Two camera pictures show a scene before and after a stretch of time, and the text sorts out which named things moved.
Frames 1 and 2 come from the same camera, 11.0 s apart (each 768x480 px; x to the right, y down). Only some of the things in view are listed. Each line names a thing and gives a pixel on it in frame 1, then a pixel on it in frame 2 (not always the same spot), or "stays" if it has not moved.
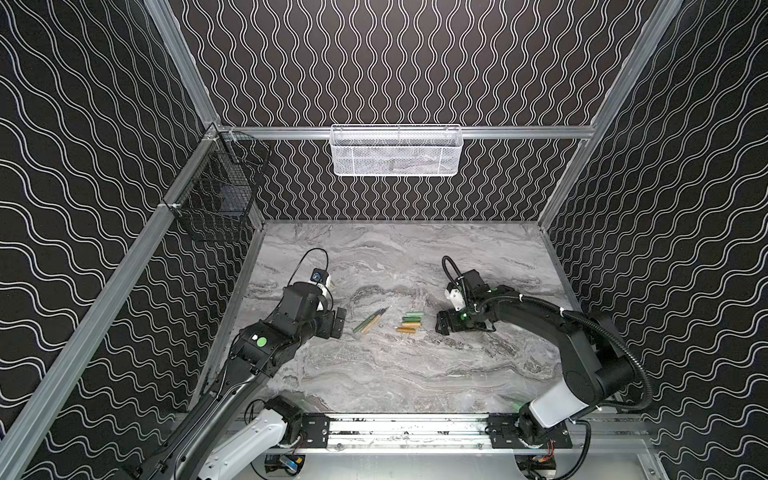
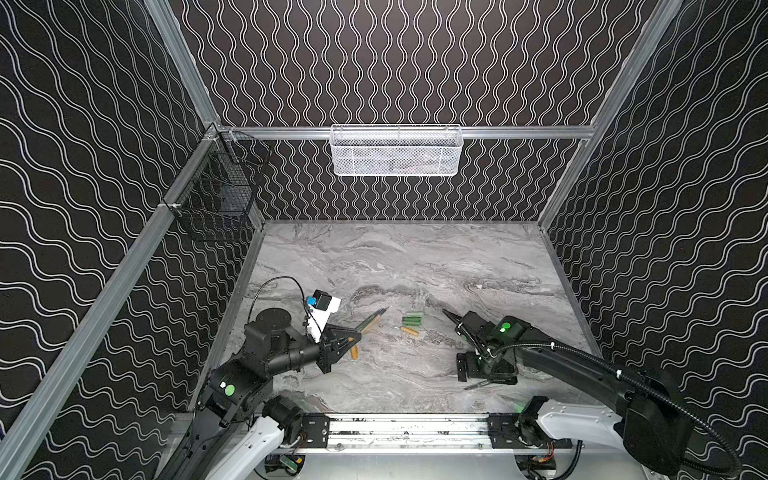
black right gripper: [459, 321] to [474, 335]
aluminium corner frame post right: [657, 23] stays
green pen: [368, 319] stays
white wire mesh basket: [396, 150] stays
